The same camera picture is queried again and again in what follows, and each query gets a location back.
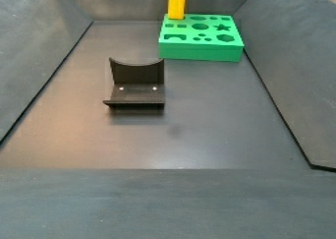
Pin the yellow rectangular peg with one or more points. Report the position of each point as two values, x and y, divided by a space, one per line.
176 8

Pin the black curved holder bracket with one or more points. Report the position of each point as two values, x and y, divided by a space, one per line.
138 84

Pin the green foam shape-sorter block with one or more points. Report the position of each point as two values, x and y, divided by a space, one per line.
200 37

